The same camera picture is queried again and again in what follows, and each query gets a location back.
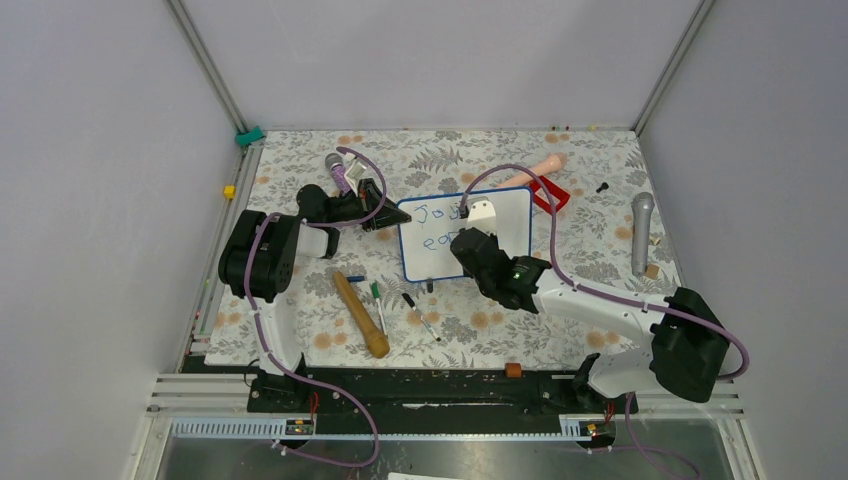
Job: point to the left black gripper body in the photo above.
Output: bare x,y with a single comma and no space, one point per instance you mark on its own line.
350,208

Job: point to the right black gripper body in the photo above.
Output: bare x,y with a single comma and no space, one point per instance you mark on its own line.
484,285

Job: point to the blue-framed whiteboard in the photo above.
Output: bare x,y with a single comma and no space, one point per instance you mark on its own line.
436,221

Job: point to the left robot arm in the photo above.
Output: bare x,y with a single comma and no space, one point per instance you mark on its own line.
259,257

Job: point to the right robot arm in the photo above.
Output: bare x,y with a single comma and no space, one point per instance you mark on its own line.
678,341

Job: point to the floral patterned table mat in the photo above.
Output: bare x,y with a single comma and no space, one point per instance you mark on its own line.
591,238

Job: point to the purple patterned microphone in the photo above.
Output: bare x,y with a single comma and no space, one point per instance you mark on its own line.
334,162

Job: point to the brown cork cylinder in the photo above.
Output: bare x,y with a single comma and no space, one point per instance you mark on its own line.
513,370

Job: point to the green-capped marker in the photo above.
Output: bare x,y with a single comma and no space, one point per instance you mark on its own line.
376,294

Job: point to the red rectangular tray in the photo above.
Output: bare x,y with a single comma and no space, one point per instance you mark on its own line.
559,196

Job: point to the black-capped marker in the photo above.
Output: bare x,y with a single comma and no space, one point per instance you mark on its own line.
421,316

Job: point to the teal corner clip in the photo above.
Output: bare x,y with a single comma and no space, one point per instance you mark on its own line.
249,137

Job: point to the pink plastic cylinder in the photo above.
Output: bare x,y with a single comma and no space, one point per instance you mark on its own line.
553,163

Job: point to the small wooden cube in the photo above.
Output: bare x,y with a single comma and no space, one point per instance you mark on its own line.
652,271

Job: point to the silver grey microphone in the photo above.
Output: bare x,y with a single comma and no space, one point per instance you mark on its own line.
642,207

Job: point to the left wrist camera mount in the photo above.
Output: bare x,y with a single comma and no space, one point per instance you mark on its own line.
354,172

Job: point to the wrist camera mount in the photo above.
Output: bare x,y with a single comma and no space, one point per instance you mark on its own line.
479,213
354,172

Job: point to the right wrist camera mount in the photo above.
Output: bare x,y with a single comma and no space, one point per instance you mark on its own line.
479,213

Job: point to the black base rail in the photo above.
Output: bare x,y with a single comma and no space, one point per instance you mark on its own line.
429,402

